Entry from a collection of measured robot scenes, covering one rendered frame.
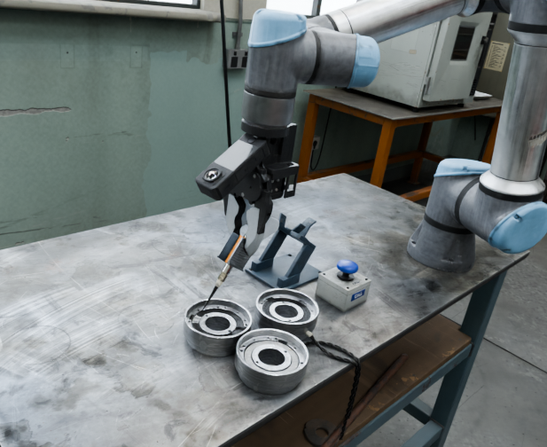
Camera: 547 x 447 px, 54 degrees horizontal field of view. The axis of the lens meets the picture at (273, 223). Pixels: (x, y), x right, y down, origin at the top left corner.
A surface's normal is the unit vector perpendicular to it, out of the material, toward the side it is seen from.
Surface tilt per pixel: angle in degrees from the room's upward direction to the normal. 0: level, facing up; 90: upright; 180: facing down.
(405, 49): 90
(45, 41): 90
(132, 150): 90
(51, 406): 0
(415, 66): 90
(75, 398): 0
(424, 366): 0
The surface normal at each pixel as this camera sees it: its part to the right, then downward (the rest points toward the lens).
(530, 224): 0.35, 0.55
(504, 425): 0.14, -0.90
